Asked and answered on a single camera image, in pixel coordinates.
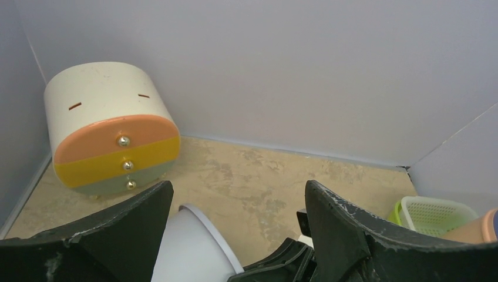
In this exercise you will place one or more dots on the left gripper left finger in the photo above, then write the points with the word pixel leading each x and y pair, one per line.
pixel 119 243

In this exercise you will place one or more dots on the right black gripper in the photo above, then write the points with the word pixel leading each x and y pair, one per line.
pixel 294 260

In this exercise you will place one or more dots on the green white plastic basket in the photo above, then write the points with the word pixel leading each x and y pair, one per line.
pixel 430 216

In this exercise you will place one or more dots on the large grey plastic bucket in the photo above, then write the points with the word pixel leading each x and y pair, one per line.
pixel 192 249

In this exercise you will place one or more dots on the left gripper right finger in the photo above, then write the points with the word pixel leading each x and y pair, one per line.
pixel 352 244

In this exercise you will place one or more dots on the orange capybara bucket blue rim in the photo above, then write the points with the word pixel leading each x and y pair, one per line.
pixel 481 230

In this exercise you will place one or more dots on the white mini drawer cabinet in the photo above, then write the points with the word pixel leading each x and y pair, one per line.
pixel 109 128

